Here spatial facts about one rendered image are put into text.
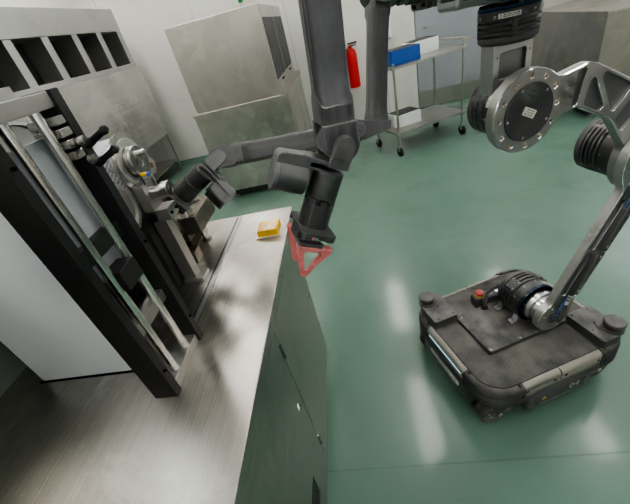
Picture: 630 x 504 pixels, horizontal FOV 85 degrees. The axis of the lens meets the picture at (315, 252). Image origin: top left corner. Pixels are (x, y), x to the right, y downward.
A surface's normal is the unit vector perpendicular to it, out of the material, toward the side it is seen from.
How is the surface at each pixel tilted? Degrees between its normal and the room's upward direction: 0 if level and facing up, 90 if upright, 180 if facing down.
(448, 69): 90
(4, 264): 90
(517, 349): 0
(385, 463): 0
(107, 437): 0
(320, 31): 90
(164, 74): 90
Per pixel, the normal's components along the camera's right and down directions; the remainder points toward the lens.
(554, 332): -0.22, -0.80
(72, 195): 0.98, -0.16
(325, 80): 0.22, 0.43
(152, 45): -0.04, 0.57
